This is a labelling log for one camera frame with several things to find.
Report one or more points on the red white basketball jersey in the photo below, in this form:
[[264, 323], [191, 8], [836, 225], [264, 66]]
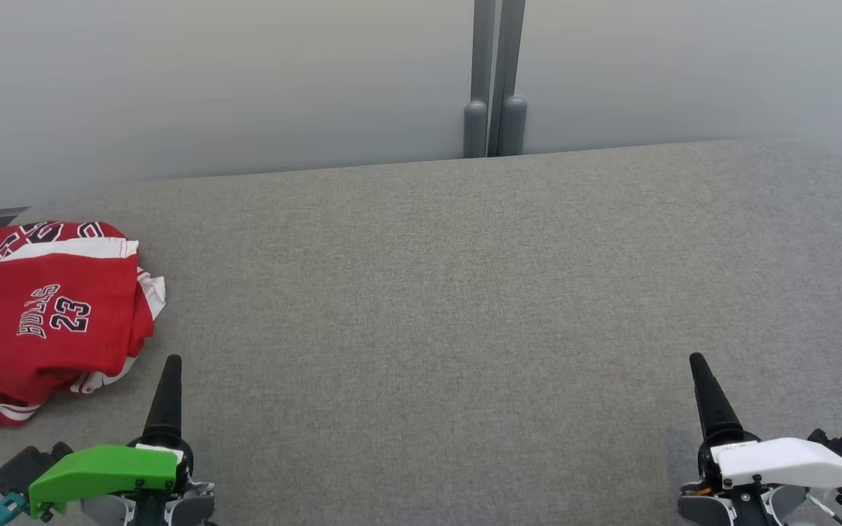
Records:
[[150, 288]]

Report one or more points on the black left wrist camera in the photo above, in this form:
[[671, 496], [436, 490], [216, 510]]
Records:
[[26, 467]]

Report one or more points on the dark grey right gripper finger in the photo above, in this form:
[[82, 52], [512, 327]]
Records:
[[713, 409]]

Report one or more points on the grey fabric sofa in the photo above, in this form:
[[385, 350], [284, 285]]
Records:
[[421, 329]]

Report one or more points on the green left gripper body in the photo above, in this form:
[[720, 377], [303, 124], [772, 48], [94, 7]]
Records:
[[114, 467]]

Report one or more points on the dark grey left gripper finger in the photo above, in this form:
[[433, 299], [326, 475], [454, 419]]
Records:
[[167, 402]]

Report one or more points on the grey vertical door frame post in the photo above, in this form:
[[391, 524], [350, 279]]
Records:
[[475, 124], [514, 124]]

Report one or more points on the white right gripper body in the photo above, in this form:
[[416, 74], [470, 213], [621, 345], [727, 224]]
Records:
[[779, 460]]

